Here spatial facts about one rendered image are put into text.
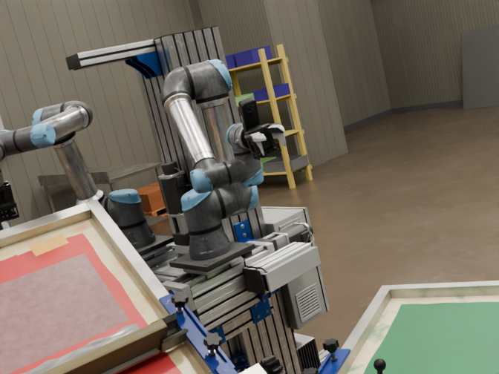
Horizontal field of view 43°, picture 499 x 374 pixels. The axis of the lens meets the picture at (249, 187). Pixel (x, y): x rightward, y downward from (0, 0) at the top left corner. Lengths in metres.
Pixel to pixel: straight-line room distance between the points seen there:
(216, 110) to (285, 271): 0.60
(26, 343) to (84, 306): 0.18
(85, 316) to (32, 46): 8.22
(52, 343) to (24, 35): 8.29
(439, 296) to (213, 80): 1.06
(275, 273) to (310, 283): 0.53
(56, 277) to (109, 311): 0.21
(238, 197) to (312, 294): 0.71
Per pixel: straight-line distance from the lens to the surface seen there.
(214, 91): 2.14
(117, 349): 1.59
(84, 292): 1.85
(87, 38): 10.23
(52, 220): 2.04
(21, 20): 9.86
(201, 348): 1.65
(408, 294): 2.31
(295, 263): 2.26
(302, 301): 2.68
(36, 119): 2.50
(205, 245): 2.18
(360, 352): 2.00
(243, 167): 1.92
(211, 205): 2.16
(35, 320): 1.81
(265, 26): 10.18
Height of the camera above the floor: 1.86
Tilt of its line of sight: 11 degrees down
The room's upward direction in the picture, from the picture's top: 14 degrees counter-clockwise
